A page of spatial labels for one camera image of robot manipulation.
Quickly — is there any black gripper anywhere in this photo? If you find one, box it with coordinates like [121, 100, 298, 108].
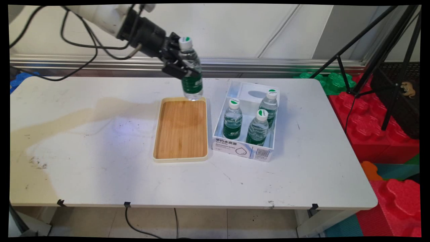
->
[129, 16, 201, 80]

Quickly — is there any green label water bottle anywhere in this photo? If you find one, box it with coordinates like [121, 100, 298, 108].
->
[178, 36, 204, 101]
[259, 89, 279, 129]
[246, 109, 270, 146]
[223, 98, 243, 140]

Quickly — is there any bamboo tray with cream rim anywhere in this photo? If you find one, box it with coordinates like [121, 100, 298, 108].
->
[153, 97, 209, 164]

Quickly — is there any white printed cardboard box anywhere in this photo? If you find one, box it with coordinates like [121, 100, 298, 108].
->
[212, 80, 281, 163]

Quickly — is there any blue foam block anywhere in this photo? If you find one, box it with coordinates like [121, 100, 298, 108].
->
[10, 71, 41, 94]

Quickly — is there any green foam block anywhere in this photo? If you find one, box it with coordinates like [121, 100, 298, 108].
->
[295, 72, 357, 96]

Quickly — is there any large red foam block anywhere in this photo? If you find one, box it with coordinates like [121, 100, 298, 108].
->
[329, 75, 420, 164]

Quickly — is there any black tripod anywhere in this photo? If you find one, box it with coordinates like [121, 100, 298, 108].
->
[309, 5, 422, 131]

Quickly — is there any white table leg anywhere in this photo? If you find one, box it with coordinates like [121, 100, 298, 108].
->
[296, 210, 357, 238]

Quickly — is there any orange foam piece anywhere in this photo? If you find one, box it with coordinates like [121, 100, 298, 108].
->
[361, 161, 384, 182]

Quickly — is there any black mesh box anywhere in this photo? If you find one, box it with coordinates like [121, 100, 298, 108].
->
[371, 62, 421, 140]

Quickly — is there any small brown toy animal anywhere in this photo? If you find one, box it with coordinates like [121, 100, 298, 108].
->
[400, 82, 416, 99]

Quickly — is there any teal foam mat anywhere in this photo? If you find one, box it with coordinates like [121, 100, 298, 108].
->
[374, 163, 420, 183]

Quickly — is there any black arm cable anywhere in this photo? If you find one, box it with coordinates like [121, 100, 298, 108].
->
[9, 5, 143, 50]

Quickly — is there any aluminium rail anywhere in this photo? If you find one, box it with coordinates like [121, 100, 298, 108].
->
[10, 54, 367, 79]

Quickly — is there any black cable with metal plug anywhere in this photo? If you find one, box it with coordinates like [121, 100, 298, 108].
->
[10, 18, 143, 82]

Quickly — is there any thick black floor cable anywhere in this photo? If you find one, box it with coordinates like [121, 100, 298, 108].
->
[125, 206, 163, 239]

